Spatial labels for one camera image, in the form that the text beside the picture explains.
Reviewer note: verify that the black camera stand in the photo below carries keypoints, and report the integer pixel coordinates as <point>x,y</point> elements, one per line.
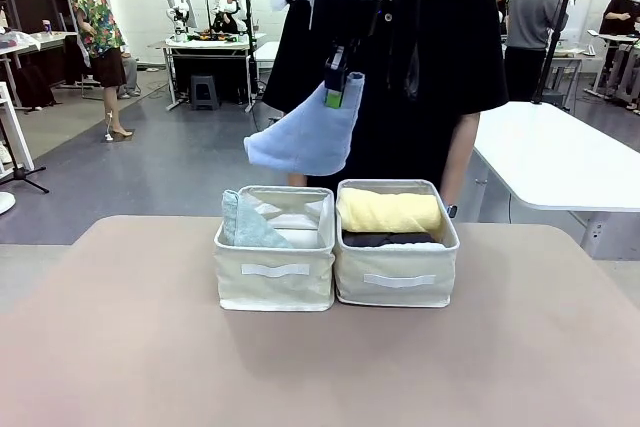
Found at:
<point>248,47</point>

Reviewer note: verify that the person in grey shirt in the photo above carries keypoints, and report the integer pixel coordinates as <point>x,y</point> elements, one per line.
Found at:
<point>530,12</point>

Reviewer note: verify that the person in black shirt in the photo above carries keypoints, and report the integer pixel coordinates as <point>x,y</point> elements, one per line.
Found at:
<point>425,137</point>

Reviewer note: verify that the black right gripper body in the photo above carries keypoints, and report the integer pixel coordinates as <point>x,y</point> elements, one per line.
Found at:
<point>357,17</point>

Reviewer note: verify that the person's left forearm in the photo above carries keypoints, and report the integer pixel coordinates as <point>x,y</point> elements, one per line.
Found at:
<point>460,157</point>

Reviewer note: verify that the dark towel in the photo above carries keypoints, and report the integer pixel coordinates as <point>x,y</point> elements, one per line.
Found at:
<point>385,239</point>

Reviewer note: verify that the seated person in black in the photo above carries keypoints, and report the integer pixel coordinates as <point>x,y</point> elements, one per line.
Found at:
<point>620,12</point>

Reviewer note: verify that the person in grey trousers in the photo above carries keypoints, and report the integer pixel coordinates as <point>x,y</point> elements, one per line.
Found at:
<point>129,77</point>

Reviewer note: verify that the woman in floral shirt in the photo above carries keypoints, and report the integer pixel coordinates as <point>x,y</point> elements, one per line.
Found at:
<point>95,22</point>

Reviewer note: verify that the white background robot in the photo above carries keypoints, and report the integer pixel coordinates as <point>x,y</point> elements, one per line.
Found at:
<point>227,7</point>
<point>176,7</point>

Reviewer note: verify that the white shelf frame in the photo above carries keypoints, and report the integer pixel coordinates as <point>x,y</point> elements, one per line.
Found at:
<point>15,137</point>

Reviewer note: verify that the grey plastic stool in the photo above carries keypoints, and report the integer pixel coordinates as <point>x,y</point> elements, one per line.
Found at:
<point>204,92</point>

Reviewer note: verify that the yellow rolled towel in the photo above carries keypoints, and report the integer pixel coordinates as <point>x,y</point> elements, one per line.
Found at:
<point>390,209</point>

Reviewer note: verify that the mint green towel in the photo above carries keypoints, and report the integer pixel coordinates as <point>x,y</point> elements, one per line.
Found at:
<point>245,227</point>

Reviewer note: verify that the cream fabric box, white towels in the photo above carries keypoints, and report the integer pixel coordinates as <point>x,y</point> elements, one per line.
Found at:
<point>275,292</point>

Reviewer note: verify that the black stand pole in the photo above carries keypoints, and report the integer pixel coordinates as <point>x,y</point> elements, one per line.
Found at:
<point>550,57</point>

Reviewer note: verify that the light blue towel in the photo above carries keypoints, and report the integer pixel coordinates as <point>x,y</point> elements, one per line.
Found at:
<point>310,147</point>

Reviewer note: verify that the white table with robots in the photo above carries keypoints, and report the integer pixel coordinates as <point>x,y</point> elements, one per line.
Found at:
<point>210,44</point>

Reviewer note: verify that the person's right forearm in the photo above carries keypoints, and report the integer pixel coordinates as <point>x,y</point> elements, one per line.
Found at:
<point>296,179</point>

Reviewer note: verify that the white round stand base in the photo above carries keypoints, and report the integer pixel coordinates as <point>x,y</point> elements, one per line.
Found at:
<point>6,203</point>

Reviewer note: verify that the dark smartwatch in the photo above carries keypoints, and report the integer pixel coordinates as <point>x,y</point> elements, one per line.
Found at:
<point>452,210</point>

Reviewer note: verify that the cream fabric box, rolled towels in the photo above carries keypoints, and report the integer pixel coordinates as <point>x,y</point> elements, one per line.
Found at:
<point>350,267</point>

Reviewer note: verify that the white folded towel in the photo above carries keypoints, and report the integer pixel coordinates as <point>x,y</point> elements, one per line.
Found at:
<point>295,234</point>

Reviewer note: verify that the black tripod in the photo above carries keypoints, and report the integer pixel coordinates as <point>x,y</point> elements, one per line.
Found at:
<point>22,174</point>

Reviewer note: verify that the large white table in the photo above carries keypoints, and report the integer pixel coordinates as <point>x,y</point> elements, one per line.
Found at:
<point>550,157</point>

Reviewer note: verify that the white cluttered table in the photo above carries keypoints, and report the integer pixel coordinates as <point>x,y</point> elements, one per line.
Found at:
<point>30,39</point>

